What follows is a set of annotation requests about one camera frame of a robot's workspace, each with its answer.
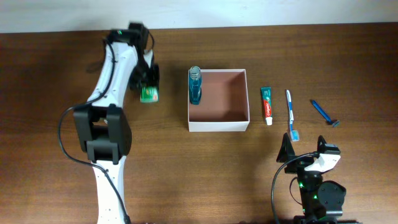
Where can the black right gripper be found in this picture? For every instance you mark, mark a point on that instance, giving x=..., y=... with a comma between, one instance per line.
x=285, y=154

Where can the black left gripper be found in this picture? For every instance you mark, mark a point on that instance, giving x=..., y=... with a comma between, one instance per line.
x=153, y=79

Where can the green soap box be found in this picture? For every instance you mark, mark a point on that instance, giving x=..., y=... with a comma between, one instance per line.
x=149, y=94

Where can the teal mouthwash bottle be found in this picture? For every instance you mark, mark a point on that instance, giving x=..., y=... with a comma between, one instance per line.
x=195, y=80

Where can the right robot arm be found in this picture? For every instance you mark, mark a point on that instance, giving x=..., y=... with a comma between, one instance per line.
x=321, y=200

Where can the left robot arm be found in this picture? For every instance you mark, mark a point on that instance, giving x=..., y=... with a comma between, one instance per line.
x=102, y=127

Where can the blue white toothbrush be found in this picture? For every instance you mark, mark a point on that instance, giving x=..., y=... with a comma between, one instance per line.
x=294, y=134

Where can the blue disposable razor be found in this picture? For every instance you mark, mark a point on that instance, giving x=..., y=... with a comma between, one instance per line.
x=329, y=121

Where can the green red toothpaste tube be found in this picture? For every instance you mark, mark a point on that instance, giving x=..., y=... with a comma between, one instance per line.
x=267, y=103

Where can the white open cardboard box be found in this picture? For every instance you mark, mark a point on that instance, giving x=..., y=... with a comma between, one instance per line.
x=224, y=104

